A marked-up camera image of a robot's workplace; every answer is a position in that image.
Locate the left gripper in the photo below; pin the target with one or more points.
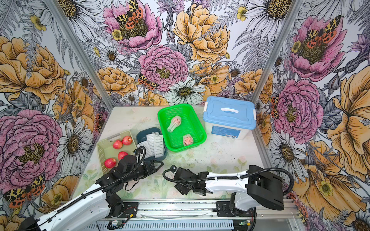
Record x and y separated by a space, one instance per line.
147 172

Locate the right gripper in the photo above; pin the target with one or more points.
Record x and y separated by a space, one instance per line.
181 189

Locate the bare red apple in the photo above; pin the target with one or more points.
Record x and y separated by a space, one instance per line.
127 140
110 163
117 144
121 155

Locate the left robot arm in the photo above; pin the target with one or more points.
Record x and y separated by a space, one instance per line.
100 200

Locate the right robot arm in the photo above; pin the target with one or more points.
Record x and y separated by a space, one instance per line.
254 187

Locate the dark teal plastic tub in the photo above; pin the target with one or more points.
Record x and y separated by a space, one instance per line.
141 138

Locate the netted apple in basket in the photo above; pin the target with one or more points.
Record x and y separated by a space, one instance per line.
188 140

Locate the pale green perforated basket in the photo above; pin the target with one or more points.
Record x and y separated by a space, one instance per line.
106 150

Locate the bright green plastic basket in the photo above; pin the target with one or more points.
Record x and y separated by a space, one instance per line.
190 125

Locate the blue lidded storage box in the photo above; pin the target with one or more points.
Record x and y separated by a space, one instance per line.
229 117

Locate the aluminium front rail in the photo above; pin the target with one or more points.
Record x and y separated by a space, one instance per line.
198 215

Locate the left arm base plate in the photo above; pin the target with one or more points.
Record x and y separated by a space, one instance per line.
127 210

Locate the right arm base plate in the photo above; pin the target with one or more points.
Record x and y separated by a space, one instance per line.
225 209

